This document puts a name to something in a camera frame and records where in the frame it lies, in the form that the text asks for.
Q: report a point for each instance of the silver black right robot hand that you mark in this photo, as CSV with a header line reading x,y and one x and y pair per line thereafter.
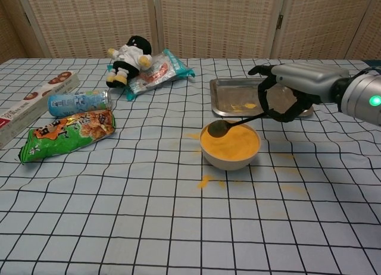
x,y
309,77

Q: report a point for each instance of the dark metal spoon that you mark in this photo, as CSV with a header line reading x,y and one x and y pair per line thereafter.
x,y
218,128

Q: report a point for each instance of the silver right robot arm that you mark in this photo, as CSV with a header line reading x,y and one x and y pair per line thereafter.
x,y
361,93

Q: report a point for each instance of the stainless steel tray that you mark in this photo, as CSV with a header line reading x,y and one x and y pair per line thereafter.
x,y
235,93

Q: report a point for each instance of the beige bowl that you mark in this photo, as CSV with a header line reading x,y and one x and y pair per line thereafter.
x,y
229,163

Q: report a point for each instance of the woven folding screen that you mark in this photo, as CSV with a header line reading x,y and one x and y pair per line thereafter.
x,y
190,22

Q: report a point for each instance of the teal and silver snack packet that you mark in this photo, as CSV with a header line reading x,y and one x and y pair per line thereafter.
x,y
157,75

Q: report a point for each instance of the black and white plush doll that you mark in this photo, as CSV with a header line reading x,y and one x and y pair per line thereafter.
x,y
128,60

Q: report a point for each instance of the blue checked tablecloth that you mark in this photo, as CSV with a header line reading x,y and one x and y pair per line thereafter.
x,y
149,212

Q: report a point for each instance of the light blue drink can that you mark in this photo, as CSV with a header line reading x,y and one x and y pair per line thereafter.
x,y
77,102

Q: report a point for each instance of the green snack bag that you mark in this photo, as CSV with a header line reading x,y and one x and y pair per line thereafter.
x,y
68,135

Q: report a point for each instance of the long white cardboard box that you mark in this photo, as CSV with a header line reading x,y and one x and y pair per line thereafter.
x,y
32,105

